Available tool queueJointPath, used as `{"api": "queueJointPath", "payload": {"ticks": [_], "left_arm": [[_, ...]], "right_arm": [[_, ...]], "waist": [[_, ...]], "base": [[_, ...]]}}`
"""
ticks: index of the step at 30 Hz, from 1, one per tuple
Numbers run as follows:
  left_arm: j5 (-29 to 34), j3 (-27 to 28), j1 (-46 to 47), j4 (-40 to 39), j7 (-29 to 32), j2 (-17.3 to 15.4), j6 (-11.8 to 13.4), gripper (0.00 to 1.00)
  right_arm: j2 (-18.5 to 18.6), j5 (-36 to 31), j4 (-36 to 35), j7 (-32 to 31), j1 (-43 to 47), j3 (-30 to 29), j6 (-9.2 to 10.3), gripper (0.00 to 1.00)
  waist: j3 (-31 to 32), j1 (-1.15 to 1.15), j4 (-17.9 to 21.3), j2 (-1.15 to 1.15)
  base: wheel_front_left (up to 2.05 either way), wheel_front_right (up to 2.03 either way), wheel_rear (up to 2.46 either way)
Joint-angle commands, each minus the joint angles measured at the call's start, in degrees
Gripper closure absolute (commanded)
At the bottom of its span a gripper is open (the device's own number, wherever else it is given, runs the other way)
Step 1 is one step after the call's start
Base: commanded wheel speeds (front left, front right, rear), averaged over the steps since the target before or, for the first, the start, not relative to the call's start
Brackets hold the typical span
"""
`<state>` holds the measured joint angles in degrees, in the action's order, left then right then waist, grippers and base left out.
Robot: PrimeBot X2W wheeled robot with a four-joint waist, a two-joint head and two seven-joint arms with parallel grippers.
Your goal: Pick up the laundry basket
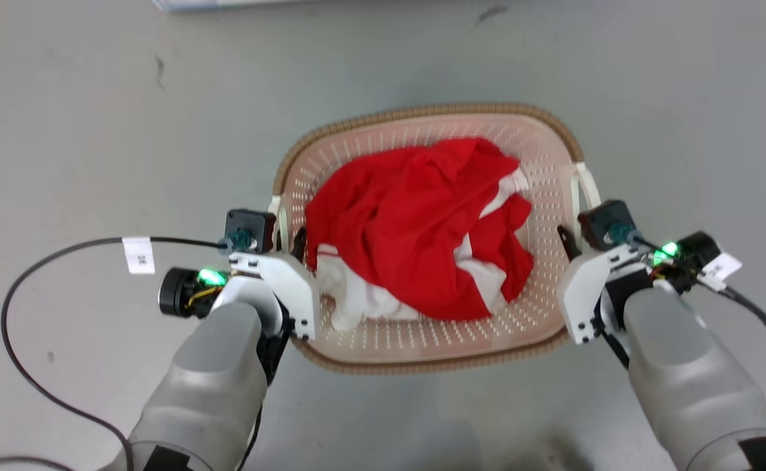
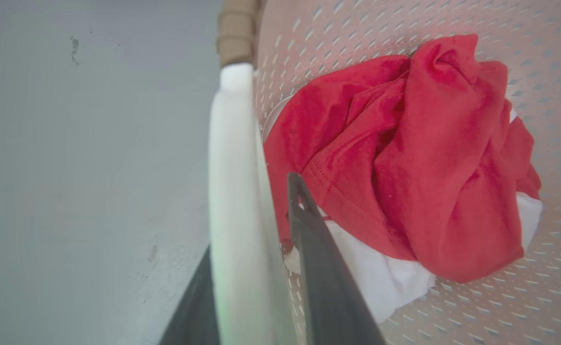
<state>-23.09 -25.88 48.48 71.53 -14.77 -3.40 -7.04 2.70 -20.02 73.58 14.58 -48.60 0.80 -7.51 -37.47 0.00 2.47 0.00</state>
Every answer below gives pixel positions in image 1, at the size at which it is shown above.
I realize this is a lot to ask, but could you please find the white cable label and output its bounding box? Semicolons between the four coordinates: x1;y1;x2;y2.
122;236;156;275
698;252;744;292

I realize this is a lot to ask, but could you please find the pink plastic laundry basket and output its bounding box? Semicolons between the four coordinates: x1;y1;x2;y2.
268;102;601;375

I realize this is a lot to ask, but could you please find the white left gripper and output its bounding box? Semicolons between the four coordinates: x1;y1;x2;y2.
228;226;322;341

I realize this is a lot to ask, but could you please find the white right cable label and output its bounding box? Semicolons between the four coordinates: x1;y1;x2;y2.
698;252;744;292

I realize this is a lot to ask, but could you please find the white left cable label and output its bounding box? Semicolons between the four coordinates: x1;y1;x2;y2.
122;236;156;275

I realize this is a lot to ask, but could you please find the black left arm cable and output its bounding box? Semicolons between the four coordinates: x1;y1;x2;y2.
0;235;234;471

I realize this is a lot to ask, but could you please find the red and white garment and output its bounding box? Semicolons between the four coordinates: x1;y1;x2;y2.
304;137;535;332

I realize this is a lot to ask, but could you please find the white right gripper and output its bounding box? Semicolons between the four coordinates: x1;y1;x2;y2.
555;224;652;346

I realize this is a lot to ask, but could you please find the white flat board edge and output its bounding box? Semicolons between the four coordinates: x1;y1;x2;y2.
152;0;282;13

